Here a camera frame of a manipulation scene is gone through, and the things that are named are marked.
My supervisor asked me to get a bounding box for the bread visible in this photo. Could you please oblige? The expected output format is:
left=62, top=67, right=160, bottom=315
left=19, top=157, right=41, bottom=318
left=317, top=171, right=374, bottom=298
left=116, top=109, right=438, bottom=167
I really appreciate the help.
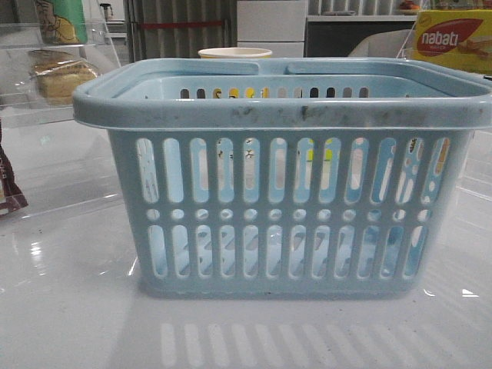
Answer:
left=28, top=49, right=100, bottom=105

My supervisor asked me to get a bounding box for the light blue plastic basket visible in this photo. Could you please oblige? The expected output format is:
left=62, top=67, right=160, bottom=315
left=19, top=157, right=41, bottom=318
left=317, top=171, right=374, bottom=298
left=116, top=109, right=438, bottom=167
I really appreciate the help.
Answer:
left=73, top=58, right=491, bottom=297

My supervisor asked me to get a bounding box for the yellow popcorn cup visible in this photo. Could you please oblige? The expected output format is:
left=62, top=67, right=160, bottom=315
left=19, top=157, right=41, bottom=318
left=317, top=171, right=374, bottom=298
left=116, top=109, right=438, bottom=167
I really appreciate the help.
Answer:
left=198, top=47, right=272, bottom=58

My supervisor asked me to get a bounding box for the white cabinet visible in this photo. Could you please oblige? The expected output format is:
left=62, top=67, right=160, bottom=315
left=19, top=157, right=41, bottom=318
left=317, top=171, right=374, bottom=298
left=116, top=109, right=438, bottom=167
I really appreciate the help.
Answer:
left=237, top=1, right=308, bottom=58

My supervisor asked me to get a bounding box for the clear acrylic tiered shelf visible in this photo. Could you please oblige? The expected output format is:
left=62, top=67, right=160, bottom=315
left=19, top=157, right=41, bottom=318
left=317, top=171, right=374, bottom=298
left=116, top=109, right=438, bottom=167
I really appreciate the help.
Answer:
left=1, top=17, right=121, bottom=228

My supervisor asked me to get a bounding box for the maroon cracker snack packet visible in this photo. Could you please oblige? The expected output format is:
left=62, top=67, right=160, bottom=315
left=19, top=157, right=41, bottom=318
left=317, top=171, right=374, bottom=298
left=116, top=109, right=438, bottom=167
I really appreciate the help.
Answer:
left=1, top=148, right=28, bottom=216

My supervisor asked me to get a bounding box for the yellow nabati wafer box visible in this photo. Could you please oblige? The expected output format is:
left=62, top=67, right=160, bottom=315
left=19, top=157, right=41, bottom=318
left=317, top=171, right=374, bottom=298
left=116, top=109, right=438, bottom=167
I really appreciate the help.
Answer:
left=410, top=8, right=492, bottom=75

